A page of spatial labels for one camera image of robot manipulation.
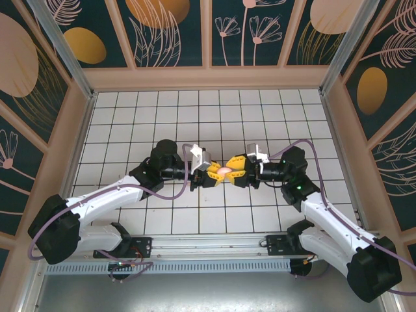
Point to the dark panel with beige oval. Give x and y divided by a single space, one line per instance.
19 65

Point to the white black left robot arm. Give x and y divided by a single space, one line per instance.
104 195

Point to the dark panel with feather outlines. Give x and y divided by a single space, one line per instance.
396 175

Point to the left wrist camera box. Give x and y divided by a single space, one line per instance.
200 157

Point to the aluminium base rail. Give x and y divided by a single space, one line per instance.
208 245

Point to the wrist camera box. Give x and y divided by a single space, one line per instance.
200 157
255 151

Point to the pink earbud charging case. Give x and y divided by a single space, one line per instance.
224 170

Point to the dark panel with yellow oval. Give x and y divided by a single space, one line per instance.
372 91
84 45

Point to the aluminium table side rail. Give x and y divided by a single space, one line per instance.
83 130
339 146

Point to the dark panel with flower outline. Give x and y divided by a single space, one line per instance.
16 182

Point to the dark panel with pink flowers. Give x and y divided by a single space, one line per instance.
240 48

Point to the dark panel with beige circle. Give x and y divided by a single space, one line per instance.
312 48

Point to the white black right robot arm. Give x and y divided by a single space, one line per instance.
331 221

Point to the grey metal sheet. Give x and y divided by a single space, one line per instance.
208 292

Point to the aluminium corner post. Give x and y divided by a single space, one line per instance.
69 55
344 48

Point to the dark panel with orange sun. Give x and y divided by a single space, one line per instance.
156 32

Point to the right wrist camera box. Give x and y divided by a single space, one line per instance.
255 151

